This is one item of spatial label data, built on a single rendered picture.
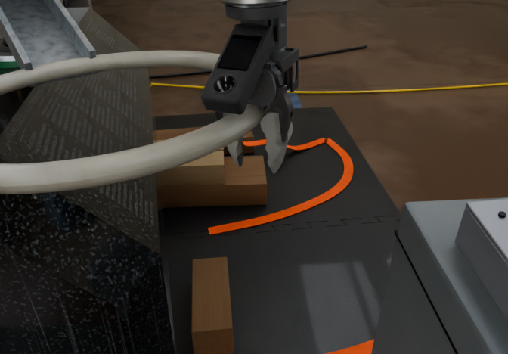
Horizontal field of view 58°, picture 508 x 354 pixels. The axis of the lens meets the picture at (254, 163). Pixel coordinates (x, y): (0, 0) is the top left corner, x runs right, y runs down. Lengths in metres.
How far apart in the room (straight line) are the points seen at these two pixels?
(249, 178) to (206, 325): 0.79
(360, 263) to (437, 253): 1.19
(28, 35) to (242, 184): 1.18
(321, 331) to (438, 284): 0.99
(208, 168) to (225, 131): 1.42
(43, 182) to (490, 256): 0.47
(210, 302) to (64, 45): 0.87
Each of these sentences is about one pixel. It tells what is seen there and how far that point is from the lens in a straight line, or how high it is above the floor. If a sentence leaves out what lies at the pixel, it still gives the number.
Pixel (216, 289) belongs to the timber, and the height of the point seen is 0.14.
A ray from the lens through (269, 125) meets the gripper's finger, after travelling 0.56.
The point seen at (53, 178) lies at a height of 1.00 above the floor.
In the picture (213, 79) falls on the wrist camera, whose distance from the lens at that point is 0.50.
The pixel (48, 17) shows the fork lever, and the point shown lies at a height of 1.00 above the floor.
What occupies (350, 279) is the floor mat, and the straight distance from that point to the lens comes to 1.74.
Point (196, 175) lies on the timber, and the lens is 1.94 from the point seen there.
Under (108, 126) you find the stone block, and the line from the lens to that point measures 1.15.
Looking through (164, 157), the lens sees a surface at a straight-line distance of 0.47.
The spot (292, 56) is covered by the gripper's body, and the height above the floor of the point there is 1.06.
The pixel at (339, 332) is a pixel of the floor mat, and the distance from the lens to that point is 1.58.
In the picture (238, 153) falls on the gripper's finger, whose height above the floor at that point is 0.93.
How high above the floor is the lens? 1.24
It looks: 32 degrees down
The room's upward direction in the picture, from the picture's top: straight up
